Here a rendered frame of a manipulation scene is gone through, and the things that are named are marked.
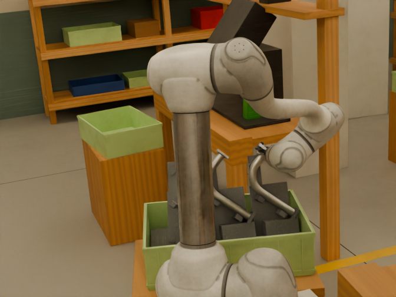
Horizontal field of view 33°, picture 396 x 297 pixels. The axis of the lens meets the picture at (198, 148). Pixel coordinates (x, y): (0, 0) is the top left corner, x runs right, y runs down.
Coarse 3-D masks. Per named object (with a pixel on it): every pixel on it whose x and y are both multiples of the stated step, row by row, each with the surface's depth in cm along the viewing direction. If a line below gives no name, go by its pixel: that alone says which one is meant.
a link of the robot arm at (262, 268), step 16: (256, 256) 176; (272, 256) 176; (240, 272) 176; (256, 272) 173; (272, 272) 172; (288, 272) 175; (240, 288) 175; (256, 288) 172; (272, 288) 172; (288, 288) 174
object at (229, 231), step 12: (216, 180) 258; (228, 192) 258; (240, 192) 259; (240, 204) 258; (216, 216) 257; (228, 216) 257; (216, 228) 257; (228, 228) 252; (240, 228) 252; (252, 228) 253
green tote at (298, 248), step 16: (288, 192) 272; (144, 208) 265; (160, 208) 270; (144, 224) 251; (160, 224) 273; (304, 224) 247; (144, 240) 237; (224, 240) 233; (240, 240) 232; (256, 240) 233; (272, 240) 233; (288, 240) 234; (304, 240) 234; (144, 256) 233; (160, 256) 233; (240, 256) 235; (288, 256) 236; (304, 256) 236; (304, 272) 239
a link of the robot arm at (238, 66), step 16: (224, 48) 165; (240, 48) 164; (256, 48) 166; (224, 64) 165; (240, 64) 163; (256, 64) 165; (224, 80) 168; (240, 80) 168; (256, 80) 168; (272, 80) 176; (256, 96) 175
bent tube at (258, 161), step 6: (258, 156) 253; (264, 156) 252; (258, 162) 252; (252, 168) 252; (252, 174) 252; (252, 180) 252; (252, 186) 252; (258, 186) 252; (258, 192) 252; (264, 192) 253; (264, 198) 253; (270, 198) 253; (276, 198) 254; (276, 204) 253; (282, 204) 253; (288, 210) 254; (294, 210) 254
